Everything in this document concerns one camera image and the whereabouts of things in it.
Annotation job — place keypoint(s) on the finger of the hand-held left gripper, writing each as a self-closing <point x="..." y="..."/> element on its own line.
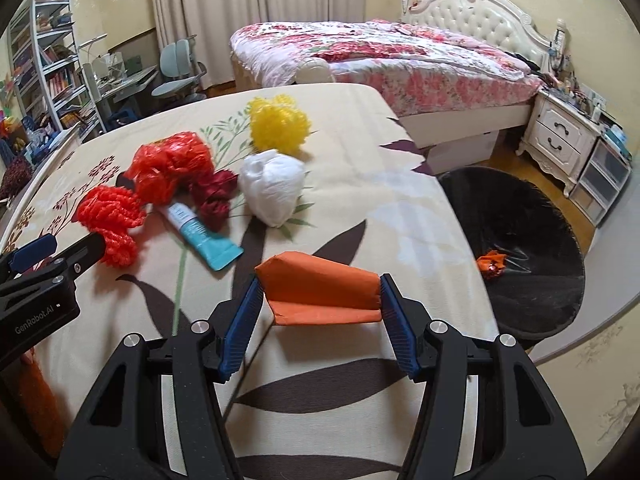
<point x="32" y="252"/>
<point x="82" y="255"/>

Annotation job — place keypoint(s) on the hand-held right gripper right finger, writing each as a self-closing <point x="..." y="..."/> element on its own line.
<point x="400" y="332"/>

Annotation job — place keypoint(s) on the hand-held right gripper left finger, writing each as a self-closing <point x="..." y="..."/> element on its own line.
<point x="242" y="332"/>

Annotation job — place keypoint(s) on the red curly ribbon bundle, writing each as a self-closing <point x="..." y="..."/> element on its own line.
<point x="110" y="210"/>

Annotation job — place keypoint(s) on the teal and white sachet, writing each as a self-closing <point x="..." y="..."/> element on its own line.
<point x="210" y="245"/>

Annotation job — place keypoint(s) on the orange paper packet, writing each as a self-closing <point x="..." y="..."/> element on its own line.
<point x="320" y="280"/>

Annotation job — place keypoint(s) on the bin with black liner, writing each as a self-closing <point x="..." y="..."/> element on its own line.
<point x="525" y="230"/>

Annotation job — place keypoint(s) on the dark red knitted cloth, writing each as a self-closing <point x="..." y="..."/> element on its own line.
<point x="15" y="177"/>

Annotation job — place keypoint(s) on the orange cloth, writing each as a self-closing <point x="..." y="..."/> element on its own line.
<point x="42" y="400"/>

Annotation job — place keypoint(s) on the small orange crumpled wrapper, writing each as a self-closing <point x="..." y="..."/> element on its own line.
<point x="491" y="264"/>

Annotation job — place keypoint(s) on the red crumpled plastic bag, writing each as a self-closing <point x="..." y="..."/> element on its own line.
<point x="165" y="165"/>

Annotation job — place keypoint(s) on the leaf print bedsheet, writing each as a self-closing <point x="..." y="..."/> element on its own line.
<point x="350" y="210"/>

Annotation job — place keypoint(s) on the dark red crumpled wrapper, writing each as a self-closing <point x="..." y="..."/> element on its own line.
<point x="212" y="195"/>

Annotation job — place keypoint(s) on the white crumpled plastic bag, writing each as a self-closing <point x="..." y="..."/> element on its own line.
<point x="270" y="185"/>

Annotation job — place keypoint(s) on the white study desk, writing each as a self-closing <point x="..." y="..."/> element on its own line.
<point x="125" y="85"/>

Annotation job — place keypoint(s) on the white curved bookshelf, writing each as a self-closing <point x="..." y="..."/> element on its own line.
<point x="55" y="75"/>

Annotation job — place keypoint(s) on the white storage box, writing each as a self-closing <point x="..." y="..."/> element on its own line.
<point x="460" y="152"/>

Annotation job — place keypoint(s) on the white desk lamp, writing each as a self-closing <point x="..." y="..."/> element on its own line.
<point x="92" y="42"/>

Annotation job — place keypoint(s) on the grey-blue desk chair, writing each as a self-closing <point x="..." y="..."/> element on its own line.
<point x="177" y="55"/>

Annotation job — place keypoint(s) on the white carved nightstand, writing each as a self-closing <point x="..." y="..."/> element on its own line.
<point x="555" y="135"/>

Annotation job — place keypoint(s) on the plastic drawer unit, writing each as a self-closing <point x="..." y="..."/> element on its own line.
<point x="600" y="180"/>

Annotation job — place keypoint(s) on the pink floral quilt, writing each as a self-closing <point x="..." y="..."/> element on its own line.
<point x="400" y="60"/>

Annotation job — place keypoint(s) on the teal tissue box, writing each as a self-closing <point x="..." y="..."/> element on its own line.
<point x="617" y="140"/>

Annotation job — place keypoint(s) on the cluster of small toiletry items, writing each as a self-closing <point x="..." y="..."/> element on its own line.
<point x="575" y="95"/>

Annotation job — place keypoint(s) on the white upholstered bed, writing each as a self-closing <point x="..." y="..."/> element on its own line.
<point x="480" y="15"/>

